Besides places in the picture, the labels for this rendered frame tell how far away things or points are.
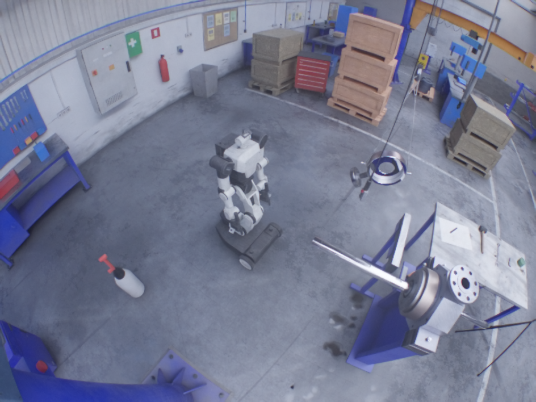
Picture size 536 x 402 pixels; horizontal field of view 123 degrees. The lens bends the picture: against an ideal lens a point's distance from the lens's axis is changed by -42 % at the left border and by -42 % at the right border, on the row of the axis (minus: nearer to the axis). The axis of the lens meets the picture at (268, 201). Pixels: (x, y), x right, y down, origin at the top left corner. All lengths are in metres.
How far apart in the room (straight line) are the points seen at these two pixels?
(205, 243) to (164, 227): 0.60
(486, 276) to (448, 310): 1.16
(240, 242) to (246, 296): 0.58
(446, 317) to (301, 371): 1.45
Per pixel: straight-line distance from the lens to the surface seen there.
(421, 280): 1.73
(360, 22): 5.09
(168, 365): 2.64
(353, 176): 2.31
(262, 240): 2.71
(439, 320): 1.73
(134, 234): 3.33
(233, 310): 2.62
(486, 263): 2.89
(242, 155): 1.82
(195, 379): 2.56
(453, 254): 2.59
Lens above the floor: 2.53
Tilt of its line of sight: 50 degrees down
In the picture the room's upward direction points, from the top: 4 degrees clockwise
